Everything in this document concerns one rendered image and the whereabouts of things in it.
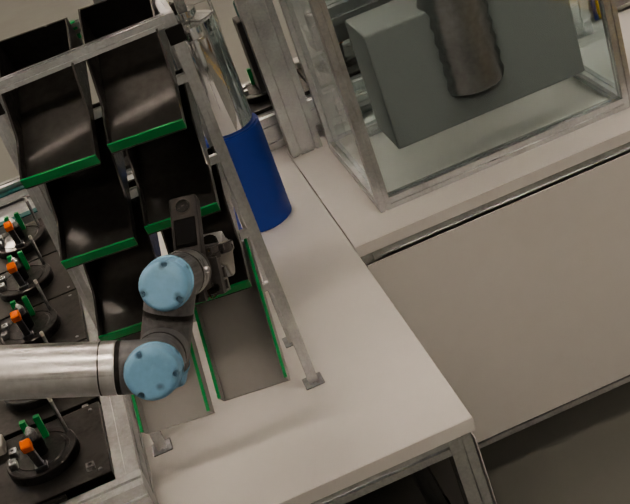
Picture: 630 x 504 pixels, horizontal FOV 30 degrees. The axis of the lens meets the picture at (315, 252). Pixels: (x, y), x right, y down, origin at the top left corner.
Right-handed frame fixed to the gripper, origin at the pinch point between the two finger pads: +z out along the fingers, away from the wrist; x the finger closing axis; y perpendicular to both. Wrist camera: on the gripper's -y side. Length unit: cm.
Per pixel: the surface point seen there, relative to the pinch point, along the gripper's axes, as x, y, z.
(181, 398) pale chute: -14.0, 26.6, 8.5
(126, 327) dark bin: -17.8, 10.7, -1.5
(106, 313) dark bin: -22.4, 8.1, 3.4
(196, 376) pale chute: -10.7, 23.4, 9.8
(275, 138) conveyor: -7, -19, 133
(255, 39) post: -3, -44, 111
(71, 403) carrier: -41, 26, 24
